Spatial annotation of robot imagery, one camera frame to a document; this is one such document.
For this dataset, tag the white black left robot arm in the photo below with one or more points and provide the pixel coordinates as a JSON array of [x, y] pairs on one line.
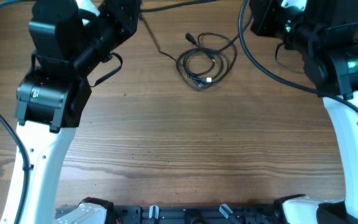
[[71, 39]]

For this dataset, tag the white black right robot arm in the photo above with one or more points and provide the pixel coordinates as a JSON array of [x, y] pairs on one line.
[[323, 32]]

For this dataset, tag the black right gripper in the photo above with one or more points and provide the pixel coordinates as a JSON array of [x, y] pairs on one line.
[[266, 20]]

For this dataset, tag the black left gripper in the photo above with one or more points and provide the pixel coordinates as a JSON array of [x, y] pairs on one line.
[[123, 27]]

